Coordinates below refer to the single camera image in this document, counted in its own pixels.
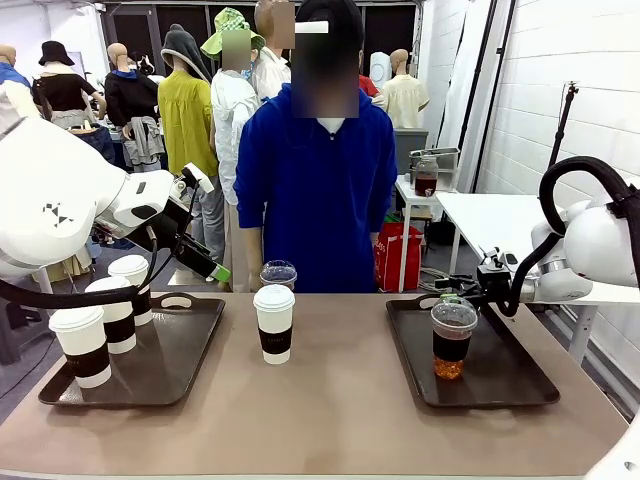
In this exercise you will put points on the white leaning panel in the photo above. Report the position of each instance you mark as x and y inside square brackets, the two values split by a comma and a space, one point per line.
[465, 90]

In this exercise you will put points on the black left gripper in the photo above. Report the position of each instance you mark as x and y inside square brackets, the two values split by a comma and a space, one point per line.
[170, 227]

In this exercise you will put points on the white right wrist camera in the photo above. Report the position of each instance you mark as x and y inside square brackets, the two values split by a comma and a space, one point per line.
[500, 259]

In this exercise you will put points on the white paper cup black sleeve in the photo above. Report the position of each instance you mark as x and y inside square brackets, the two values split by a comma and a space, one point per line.
[117, 325]
[85, 350]
[130, 267]
[275, 325]

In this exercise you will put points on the person in blue hoodie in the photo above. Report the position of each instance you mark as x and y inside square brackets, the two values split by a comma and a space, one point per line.
[315, 200]

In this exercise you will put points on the clear plastic iced coffee cup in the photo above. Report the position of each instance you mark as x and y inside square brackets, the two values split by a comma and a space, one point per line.
[452, 345]
[278, 272]

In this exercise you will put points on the mannequin black sweater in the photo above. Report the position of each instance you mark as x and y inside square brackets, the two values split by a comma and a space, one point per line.
[127, 97]

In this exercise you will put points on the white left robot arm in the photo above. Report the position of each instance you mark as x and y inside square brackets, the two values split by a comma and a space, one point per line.
[45, 200]

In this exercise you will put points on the mannequin white shirt green hat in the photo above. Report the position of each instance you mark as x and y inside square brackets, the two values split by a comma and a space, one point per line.
[230, 125]

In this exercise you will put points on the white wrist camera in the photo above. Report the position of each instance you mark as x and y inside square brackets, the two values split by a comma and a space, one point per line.
[500, 259]
[197, 176]

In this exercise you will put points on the black tripod stand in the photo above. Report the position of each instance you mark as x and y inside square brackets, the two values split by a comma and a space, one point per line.
[562, 125]

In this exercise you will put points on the red shopping bag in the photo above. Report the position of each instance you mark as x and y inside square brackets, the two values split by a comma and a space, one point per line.
[400, 255]

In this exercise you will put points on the grey cabinet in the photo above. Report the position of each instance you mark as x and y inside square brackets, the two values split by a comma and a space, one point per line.
[410, 145]

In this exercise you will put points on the small white table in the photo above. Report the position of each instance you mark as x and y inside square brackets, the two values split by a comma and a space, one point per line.
[410, 197]

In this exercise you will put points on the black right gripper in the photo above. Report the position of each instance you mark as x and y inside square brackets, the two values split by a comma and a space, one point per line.
[492, 282]

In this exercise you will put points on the mannequin white and blue jacket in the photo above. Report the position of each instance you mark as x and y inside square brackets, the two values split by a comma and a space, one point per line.
[7, 55]

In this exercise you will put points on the mannequin black hat and jeans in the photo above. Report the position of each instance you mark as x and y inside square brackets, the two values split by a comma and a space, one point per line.
[60, 92]

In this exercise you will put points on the dark brown serving tray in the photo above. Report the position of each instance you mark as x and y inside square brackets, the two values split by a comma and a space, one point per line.
[165, 360]
[510, 370]

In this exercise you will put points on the metal tray rack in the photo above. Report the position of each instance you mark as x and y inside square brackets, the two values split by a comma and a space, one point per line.
[442, 151]

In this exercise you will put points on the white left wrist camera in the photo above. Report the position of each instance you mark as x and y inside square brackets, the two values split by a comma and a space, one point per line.
[197, 176]

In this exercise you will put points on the glass jar with dark liquid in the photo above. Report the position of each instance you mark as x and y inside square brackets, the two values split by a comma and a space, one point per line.
[426, 182]

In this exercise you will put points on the mannequin cream shirt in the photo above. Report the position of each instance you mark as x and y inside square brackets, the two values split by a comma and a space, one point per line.
[407, 97]

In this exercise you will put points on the mannequin yellow shirt grey hood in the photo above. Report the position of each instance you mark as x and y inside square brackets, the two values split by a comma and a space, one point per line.
[187, 125]

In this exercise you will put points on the tall mannequin white shirt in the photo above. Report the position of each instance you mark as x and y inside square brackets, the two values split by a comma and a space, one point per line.
[270, 75]

